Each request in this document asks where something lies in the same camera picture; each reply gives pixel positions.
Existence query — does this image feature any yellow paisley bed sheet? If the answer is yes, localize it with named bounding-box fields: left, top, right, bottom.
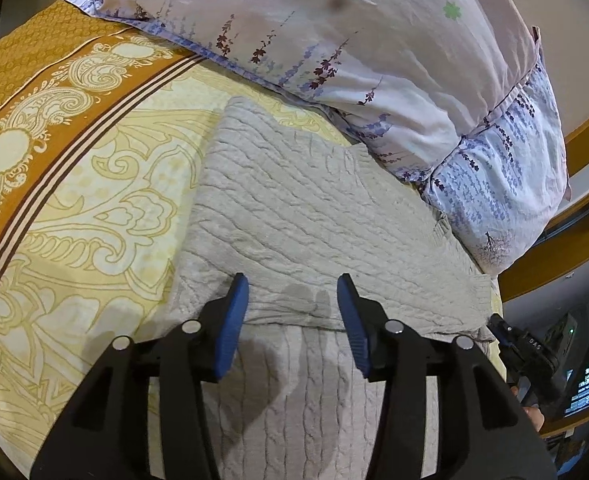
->
left=0, top=0, right=505, bottom=480

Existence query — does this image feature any person's right hand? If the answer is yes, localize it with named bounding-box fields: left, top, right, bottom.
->
left=507, top=384, right=546, bottom=433

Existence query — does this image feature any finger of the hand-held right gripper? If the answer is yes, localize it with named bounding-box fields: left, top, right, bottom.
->
left=487, top=312, right=514, bottom=357

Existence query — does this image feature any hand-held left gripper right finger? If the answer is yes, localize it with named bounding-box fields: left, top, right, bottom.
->
left=335, top=272, right=558, bottom=480

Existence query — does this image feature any wooden bed frame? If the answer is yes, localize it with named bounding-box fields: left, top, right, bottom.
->
left=499, top=112, right=589, bottom=301

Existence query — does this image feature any beige cable knit sweater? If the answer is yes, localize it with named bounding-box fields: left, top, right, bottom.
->
left=147, top=96, right=498, bottom=480

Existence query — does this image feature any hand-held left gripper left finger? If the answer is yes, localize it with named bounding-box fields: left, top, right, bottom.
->
left=29, top=272, right=250, bottom=480

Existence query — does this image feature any white purple floral pillow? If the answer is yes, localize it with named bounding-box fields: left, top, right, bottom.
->
left=64, top=0, right=573, bottom=276

